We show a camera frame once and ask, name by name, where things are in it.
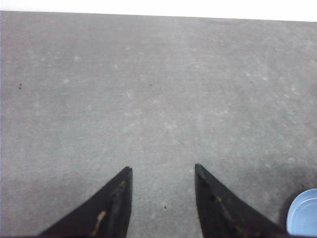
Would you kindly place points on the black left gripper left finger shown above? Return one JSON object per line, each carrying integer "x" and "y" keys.
{"x": 106, "y": 213}

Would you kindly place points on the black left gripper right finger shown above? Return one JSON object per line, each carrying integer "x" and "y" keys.
{"x": 222, "y": 213}

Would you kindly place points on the light blue plastic cup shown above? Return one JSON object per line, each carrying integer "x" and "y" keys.
{"x": 302, "y": 214}

